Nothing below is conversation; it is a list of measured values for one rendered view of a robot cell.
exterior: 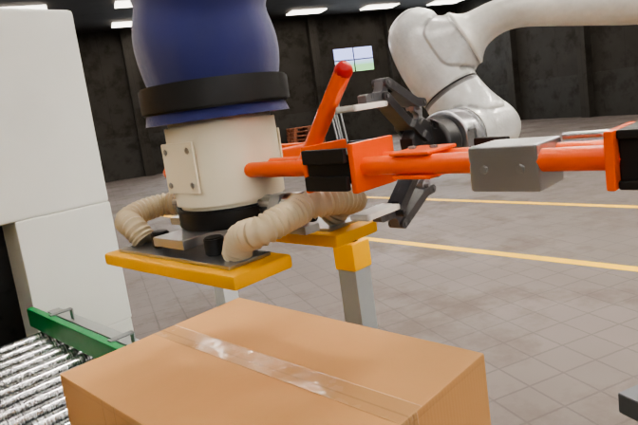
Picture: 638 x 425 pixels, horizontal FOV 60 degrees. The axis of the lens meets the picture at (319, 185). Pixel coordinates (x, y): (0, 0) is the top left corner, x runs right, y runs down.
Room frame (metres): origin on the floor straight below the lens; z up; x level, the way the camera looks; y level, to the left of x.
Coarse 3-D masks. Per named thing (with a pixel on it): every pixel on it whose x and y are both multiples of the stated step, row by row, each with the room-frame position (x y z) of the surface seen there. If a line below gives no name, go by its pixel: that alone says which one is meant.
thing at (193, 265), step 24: (216, 240) 0.73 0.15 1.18; (120, 264) 0.84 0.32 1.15; (144, 264) 0.78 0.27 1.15; (168, 264) 0.75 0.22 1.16; (192, 264) 0.73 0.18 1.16; (216, 264) 0.69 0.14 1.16; (240, 264) 0.68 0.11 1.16; (264, 264) 0.68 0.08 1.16; (288, 264) 0.70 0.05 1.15; (240, 288) 0.65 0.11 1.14
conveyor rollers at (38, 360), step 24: (48, 336) 2.25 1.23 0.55; (0, 360) 2.10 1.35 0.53; (24, 360) 2.01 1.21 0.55; (48, 360) 1.98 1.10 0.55; (72, 360) 1.96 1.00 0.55; (0, 384) 1.86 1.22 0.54; (24, 384) 1.83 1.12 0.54; (48, 384) 1.80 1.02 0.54; (0, 408) 1.69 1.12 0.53; (24, 408) 1.66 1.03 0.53; (48, 408) 1.63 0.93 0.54
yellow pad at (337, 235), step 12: (324, 228) 0.81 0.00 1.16; (336, 228) 0.81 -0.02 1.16; (348, 228) 0.81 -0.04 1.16; (360, 228) 0.82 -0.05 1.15; (372, 228) 0.84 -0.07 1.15; (276, 240) 0.87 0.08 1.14; (288, 240) 0.85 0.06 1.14; (300, 240) 0.83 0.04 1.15; (312, 240) 0.81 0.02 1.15; (324, 240) 0.79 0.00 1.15; (336, 240) 0.78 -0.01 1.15; (348, 240) 0.79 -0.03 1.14
